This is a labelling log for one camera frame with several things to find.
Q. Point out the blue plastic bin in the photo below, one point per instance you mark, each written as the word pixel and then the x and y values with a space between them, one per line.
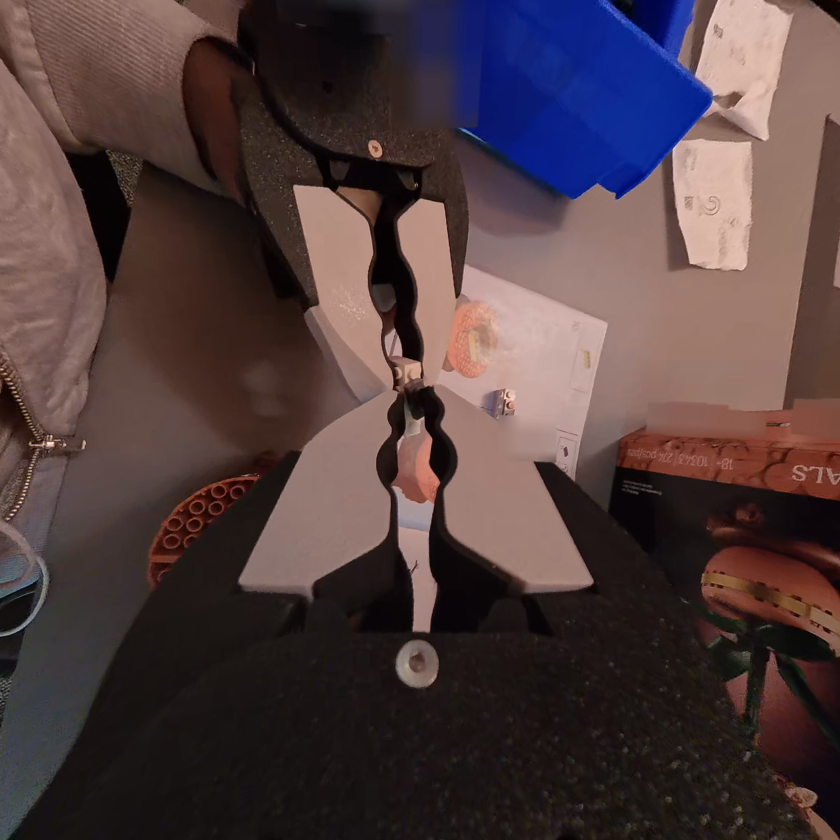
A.
pixel 565 92

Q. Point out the grey desk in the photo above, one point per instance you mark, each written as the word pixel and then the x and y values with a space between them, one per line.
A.
pixel 197 368

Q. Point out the dark building set box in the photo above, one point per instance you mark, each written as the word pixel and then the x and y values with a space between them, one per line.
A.
pixel 670 525

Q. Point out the round orange lego pot build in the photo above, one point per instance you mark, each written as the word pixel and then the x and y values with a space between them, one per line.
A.
pixel 197 512

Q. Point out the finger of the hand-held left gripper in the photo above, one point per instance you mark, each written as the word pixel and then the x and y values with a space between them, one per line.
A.
pixel 335 263
pixel 436 263

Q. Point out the person's left hand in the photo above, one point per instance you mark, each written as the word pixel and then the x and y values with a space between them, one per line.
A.
pixel 210 105

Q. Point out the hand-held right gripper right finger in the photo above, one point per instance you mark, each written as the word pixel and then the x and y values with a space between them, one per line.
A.
pixel 519 525

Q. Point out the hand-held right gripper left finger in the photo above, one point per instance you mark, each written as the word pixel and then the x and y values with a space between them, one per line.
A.
pixel 315 525

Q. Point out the person's left forearm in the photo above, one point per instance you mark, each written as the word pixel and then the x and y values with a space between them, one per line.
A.
pixel 105 66

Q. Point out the open building instruction booklet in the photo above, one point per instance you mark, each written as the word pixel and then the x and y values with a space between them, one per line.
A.
pixel 538 328

